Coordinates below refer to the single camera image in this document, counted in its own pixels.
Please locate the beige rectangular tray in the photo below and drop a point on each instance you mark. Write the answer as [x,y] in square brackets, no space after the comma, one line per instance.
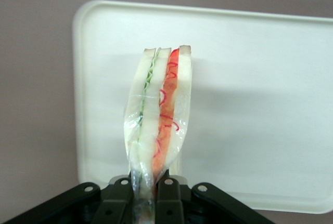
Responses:
[247,104]

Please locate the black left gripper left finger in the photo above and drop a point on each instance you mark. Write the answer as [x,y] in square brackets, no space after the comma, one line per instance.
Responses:
[104,203]

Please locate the triangle sandwich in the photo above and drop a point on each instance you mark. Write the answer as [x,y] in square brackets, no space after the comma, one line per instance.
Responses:
[166,109]

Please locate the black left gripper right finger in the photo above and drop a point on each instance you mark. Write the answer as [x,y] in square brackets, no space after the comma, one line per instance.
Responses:
[182,205]

